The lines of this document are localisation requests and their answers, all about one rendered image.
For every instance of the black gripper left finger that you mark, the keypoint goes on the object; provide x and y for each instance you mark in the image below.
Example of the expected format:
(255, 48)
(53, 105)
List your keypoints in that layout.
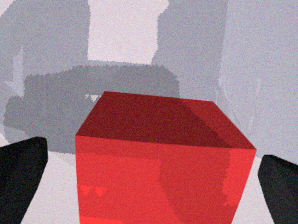
(21, 167)

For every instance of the red block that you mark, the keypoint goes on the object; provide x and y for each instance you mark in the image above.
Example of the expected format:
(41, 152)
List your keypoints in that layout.
(145, 159)

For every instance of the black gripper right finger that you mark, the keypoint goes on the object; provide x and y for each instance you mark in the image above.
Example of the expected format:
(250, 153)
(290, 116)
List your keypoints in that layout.
(279, 182)

